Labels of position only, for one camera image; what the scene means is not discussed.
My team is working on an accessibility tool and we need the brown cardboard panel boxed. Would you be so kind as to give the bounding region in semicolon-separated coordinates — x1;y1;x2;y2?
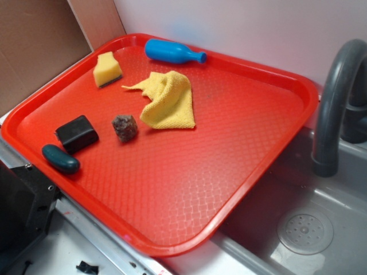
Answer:
1;1;126;116

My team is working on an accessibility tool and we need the dark green oblong sponge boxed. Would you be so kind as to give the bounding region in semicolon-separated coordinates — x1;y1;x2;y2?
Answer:
41;144;80;174

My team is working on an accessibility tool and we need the red plastic tray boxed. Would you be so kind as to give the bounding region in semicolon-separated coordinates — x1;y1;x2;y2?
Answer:
1;34;318;257

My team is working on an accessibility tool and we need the grey plastic sink basin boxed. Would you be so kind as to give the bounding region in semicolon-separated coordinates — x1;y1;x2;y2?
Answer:
163;129;366;274

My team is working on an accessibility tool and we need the black tape scrap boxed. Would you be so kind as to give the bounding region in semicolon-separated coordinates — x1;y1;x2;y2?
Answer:
76;261;99;275

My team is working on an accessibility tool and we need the grey curved faucet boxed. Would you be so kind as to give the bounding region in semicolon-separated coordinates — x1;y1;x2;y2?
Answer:
311;39;366;177

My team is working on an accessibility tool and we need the black rectangular block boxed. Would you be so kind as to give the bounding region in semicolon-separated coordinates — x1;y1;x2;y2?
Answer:
56;115;99;155

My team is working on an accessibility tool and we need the yellow microfibre cloth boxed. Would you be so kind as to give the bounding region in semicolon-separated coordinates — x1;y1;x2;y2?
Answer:
124;70;196;129

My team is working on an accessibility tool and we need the blue plastic bottle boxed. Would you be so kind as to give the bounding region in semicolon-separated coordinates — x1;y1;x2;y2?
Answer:
145;39;207;64

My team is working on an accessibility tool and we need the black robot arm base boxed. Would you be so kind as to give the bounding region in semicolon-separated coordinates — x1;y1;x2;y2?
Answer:
1;163;60;270

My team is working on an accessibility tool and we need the brown rough stone block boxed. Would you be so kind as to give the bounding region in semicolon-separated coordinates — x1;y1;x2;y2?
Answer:
112;115;138;143

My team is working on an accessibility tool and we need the yellow sponge with dark pad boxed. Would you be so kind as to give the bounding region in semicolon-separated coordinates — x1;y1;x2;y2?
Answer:
93;52;123;88

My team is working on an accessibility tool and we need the round sink drain cover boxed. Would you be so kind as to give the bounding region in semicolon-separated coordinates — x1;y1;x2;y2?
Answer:
276;207;334;256

